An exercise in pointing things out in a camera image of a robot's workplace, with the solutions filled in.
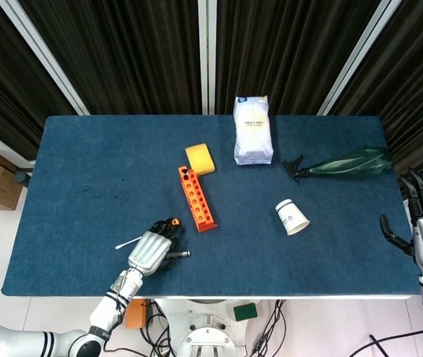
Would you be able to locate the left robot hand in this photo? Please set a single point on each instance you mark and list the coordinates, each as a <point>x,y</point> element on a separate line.
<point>149,253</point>

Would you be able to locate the black orange-capped screwdriver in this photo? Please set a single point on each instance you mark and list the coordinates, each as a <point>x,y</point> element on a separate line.
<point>175,222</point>

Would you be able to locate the short black screwdriver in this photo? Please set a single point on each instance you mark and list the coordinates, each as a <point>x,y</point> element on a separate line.
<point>184,172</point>

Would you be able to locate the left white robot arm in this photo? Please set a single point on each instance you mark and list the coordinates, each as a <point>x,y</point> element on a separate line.
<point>29,342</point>

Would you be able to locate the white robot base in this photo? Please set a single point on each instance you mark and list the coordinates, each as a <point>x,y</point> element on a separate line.
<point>203,334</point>

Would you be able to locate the orange tool holder rack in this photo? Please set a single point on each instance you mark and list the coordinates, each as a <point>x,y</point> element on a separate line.
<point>198,208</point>

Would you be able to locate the orange box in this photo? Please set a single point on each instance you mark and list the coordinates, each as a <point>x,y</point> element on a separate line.
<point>137,316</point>

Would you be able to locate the blue table mat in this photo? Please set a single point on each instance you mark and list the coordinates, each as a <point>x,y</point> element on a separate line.
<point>252,267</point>

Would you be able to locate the yellow sponge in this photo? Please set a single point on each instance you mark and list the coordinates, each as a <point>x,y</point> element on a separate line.
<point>201,160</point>

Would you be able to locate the green spray bottle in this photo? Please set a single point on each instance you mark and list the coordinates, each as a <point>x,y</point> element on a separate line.
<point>352,163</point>

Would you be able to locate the green block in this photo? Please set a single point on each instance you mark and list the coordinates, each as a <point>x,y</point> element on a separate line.
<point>244,312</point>

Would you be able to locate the white paper cup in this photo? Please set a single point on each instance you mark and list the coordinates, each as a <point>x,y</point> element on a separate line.
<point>289,217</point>

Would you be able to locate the dark pleated curtain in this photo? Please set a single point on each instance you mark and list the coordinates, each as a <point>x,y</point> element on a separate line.
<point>122,56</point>
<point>3,74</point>
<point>281,48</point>
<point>419,93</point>

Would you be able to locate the grey plastic cylinder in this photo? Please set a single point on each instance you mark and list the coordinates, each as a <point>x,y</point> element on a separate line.
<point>21,176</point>

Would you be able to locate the white paper bag package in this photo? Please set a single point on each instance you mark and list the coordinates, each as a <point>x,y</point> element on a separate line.
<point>252,141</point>

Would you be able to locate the white frame post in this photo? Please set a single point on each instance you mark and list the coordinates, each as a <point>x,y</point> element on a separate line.
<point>207,56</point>
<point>358,56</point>
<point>44,56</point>

